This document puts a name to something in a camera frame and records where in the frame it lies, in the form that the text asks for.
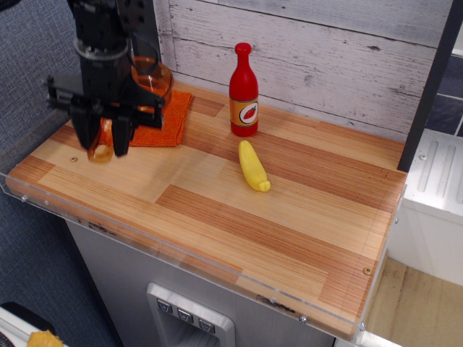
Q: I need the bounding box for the red toy sauce bottle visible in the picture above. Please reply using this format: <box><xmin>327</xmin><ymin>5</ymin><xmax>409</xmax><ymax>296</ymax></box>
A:
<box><xmin>229</xmin><ymin>43</ymin><xmax>259</xmax><ymax>137</ymax></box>

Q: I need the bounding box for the orange folded cloth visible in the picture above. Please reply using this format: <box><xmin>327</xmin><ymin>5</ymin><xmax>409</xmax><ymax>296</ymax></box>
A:
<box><xmin>129</xmin><ymin>90</ymin><xmax>193</xmax><ymax>147</ymax></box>

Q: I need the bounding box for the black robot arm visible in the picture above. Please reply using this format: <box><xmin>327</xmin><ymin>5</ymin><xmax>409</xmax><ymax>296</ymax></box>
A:
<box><xmin>46</xmin><ymin>1</ymin><xmax>173</xmax><ymax>163</ymax></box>

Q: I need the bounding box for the orange transparent plastic pan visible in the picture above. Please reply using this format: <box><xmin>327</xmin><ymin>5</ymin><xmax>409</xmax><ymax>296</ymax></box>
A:
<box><xmin>88</xmin><ymin>56</ymin><xmax>174</xmax><ymax>163</ymax></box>

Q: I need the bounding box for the silver dispenser button panel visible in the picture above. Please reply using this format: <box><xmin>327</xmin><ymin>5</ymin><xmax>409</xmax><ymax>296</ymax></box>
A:
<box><xmin>146</xmin><ymin>283</ymin><xmax>236</xmax><ymax>346</ymax></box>

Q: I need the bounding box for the white toy sink unit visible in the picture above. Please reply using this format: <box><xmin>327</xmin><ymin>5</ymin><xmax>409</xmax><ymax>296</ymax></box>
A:
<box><xmin>387</xmin><ymin>130</ymin><xmax>462</xmax><ymax>285</ymax></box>

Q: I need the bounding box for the silver toy fridge cabinet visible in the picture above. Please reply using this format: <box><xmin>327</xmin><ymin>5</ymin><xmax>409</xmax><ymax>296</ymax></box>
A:
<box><xmin>68</xmin><ymin>222</ymin><xmax>335</xmax><ymax>346</ymax></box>

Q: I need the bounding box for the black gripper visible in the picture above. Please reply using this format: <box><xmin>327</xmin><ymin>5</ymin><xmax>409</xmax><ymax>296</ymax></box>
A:
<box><xmin>46</xmin><ymin>53</ymin><xmax>153</xmax><ymax>157</ymax></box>

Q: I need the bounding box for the yellow toy banana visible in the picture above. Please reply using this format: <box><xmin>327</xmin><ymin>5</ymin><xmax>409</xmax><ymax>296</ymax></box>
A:
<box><xmin>238</xmin><ymin>140</ymin><xmax>271</xmax><ymax>192</ymax></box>

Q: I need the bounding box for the dark right frame post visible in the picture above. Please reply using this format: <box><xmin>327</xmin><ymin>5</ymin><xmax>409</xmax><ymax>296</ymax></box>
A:
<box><xmin>397</xmin><ymin>0</ymin><xmax>462</xmax><ymax>173</ymax></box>

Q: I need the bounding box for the yellow sponge piece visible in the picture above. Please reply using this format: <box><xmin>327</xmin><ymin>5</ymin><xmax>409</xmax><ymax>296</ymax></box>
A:
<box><xmin>26</xmin><ymin>330</ymin><xmax>64</xmax><ymax>347</ymax></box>

